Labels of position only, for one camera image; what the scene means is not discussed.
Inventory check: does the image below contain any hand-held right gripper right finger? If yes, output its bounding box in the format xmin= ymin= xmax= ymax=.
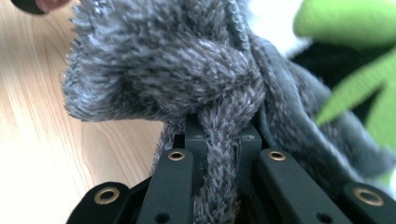
xmin=239 ymin=124 xmax=344 ymax=224

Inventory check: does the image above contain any grey fuzzy cloth garment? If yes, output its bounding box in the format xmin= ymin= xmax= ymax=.
xmin=62 ymin=0 xmax=396 ymax=224

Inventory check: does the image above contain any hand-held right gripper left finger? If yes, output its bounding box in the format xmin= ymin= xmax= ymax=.
xmin=136 ymin=115 xmax=208 ymax=224

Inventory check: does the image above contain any panda plush toy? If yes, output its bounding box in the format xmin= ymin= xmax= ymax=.
xmin=10 ymin=0 xmax=396 ymax=188

